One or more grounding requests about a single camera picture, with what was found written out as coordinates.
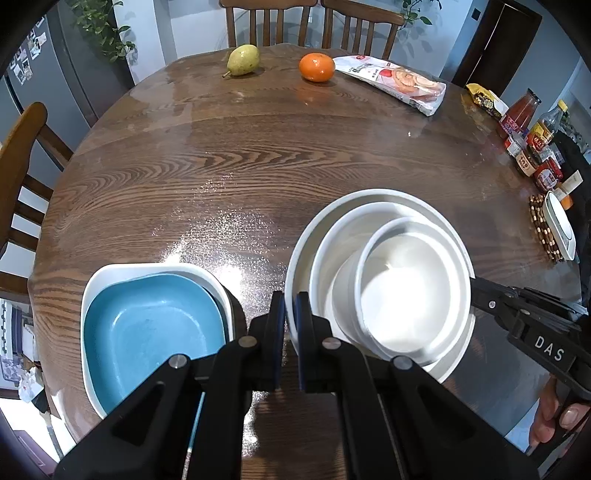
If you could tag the grey refrigerator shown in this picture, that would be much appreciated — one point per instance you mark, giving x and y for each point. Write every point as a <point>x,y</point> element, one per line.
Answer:
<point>60,83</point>

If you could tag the cream tube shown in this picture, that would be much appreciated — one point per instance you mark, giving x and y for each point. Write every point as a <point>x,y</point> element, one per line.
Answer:
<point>572,182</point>

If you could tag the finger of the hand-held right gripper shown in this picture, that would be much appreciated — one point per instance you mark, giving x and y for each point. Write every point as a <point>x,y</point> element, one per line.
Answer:
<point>489,300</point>

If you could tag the wooden slat-back chair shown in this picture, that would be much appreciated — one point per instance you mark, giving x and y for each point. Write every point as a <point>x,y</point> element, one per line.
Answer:
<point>364,14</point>
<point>268,3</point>
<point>25,134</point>

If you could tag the green trailing vine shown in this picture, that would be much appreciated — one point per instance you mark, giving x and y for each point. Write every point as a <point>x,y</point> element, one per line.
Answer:
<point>415,18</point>

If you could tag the dark wooden door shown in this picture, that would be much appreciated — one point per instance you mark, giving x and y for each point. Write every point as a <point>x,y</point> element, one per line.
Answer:
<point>498,41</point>

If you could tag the brown sauce jar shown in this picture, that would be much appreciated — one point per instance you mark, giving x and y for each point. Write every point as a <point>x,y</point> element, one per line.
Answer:
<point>527,164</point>

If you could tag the dark soy sauce bottle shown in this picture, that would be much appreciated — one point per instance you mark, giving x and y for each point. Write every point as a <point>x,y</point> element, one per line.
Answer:
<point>547,127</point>

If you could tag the orange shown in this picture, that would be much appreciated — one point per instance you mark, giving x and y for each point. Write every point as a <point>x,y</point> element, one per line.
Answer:
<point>317,67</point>

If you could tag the yellow snack packet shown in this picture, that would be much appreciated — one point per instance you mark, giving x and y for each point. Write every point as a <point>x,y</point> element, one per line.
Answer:
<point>485,99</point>

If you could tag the blue square plate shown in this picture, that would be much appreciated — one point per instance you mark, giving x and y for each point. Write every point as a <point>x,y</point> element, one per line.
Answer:
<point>147,332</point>

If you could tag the white red cookie packet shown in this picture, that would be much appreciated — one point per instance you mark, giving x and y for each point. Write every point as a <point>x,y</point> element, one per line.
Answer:
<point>392,81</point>

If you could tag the small white dish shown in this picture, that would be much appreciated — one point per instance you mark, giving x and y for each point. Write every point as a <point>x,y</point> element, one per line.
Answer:
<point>561,226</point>

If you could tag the wooden bead trivet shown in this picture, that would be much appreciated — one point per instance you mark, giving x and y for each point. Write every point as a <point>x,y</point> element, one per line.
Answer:
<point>539,221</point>

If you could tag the small white label jar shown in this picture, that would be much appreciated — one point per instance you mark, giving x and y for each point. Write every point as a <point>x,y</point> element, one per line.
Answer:
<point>515,146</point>

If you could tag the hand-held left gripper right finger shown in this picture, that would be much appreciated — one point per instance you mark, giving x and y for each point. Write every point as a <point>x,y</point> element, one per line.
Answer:
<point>302,339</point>

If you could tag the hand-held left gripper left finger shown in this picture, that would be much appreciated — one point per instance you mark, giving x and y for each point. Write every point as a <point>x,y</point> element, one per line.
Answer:
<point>278,334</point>

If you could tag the fridge photo magnets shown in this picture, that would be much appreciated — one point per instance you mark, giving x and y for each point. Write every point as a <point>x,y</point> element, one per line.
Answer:
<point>27,50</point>

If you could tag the green pear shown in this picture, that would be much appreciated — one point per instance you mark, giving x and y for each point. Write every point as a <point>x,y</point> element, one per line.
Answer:
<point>242,60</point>

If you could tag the person's right hand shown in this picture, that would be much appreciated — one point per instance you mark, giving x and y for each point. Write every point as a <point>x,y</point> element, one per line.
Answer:
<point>545,415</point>

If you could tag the stack of white bowls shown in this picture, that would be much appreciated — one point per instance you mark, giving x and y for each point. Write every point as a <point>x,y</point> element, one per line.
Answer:
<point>369,195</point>

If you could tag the green hanging plant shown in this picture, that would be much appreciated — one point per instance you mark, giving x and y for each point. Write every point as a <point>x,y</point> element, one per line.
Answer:
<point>106,32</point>

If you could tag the low cluttered shelf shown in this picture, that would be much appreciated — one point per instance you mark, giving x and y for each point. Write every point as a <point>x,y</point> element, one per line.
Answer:
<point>18,350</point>

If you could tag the red sauce jar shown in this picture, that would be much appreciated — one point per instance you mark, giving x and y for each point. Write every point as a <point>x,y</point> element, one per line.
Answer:
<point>548,174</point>

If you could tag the red ketchup bottle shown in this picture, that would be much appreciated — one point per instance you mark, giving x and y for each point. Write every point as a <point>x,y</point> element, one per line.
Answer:
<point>521,113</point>

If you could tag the white square plate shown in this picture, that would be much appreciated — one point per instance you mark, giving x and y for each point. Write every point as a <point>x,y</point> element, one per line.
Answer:
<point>134,270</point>

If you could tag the medium white bowl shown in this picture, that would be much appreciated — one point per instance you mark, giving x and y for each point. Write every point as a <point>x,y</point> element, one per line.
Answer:
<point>337,249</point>

